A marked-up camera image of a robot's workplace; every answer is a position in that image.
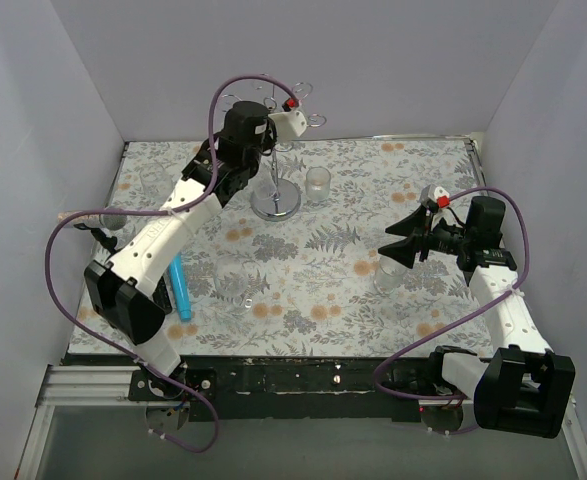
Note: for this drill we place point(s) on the clear wine glass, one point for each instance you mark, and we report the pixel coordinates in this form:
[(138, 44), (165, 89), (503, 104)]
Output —
[(156, 183), (231, 281)]

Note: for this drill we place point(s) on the chrome wine glass rack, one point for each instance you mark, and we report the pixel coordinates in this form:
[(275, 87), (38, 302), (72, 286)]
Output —
[(288, 199)]

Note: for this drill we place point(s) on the black base frame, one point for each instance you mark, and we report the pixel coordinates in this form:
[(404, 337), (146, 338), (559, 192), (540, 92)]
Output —
[(288, 388)]

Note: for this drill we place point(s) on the ribbed short glass near rack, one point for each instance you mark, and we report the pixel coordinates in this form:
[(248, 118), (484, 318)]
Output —
[(317, 184)]

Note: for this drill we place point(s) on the black microphone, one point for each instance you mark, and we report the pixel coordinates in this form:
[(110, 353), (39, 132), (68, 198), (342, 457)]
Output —
[(161, 296)]

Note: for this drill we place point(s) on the blue microphone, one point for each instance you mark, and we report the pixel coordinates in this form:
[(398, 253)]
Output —
[(180, 289)]

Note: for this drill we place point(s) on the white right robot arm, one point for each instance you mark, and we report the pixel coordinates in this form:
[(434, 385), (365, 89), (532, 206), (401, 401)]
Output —
[(525, 387)]

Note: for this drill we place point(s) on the short glass front right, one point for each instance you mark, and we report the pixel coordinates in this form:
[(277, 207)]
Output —
[(388, 275)]

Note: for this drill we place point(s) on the glitter silver microphone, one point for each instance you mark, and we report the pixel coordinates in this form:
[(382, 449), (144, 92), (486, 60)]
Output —
[(104, 221)]

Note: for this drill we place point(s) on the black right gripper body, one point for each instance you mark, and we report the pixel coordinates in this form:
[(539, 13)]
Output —
[(424, 241)]

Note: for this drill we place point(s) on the ribbed stemmed wine glass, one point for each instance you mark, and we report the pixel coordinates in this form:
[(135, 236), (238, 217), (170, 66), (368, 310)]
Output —
[(263, 188)]

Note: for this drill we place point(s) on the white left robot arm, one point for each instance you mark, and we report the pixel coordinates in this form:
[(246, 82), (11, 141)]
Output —
[(121, 289)]

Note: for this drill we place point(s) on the clear wine glass front centre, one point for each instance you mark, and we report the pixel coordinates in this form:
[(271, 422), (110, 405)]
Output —
[(231, 281)]

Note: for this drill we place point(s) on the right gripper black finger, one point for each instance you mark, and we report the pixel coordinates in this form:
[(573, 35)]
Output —
[(406, 252), (416, 224)]

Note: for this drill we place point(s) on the clear wine glass left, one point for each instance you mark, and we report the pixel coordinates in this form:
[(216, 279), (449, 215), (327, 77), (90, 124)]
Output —
[(156, 183)]

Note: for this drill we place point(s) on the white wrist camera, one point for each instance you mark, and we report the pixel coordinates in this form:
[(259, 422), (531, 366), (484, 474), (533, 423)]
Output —
[(290, 125), (435, 199)]

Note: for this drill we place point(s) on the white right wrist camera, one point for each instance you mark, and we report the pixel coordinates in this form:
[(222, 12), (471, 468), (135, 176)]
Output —
[(435, 199)]

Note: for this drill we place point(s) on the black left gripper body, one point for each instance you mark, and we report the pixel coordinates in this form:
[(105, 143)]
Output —
[(266, 145)]

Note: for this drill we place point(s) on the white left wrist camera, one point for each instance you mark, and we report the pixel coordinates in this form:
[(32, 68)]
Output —
[(290, 125)]

